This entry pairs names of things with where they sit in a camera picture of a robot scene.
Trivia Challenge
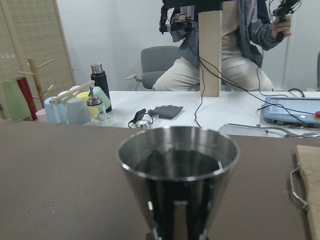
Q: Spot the steel measuring jigger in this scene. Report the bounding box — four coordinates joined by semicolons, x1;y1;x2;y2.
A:
117;126;241;240

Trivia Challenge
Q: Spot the grey folded cloth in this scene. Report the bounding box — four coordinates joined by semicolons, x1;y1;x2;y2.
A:
147;105;183;120

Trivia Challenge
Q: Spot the mint green cup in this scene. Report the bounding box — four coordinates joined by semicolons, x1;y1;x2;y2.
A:
93;86;112;113

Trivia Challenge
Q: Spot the grey office chair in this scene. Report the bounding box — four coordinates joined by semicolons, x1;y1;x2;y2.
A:
125;45;181;90

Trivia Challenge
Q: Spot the glass oil dispenser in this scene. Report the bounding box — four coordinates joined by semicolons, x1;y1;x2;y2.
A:
86;86;107;127

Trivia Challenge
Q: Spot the yellow cup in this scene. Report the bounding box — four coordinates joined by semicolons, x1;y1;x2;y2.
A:
75;91;99;118

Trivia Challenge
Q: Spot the metal tray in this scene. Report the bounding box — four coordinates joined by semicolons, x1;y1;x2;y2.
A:
218;123;269;137

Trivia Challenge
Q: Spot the black thermos bottle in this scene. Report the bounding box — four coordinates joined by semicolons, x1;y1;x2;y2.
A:
91;63;112;113

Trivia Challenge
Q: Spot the grey blue cup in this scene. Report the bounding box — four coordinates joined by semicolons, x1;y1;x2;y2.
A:
66;97;91;125

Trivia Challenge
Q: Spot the light blue cup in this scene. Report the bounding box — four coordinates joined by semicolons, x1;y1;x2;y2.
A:
44;97;68;124

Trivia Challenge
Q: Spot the light wooden plank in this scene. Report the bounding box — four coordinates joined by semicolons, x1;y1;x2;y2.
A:
198;10;222;97

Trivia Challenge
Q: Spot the seated person operator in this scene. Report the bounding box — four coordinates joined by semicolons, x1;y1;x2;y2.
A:
152;0;291;92

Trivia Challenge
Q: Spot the wooden cup tree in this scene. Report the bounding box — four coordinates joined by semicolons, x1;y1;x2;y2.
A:
17;58;54;108

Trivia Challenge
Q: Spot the red cup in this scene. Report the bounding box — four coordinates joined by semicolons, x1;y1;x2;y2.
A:
17;77;38;121

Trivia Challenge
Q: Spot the blue teach pendant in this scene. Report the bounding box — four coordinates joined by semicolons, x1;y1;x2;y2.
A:
261;96;320;128

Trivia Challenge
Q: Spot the bamboo cutting board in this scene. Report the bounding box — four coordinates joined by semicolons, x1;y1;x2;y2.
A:
289;145;320;240

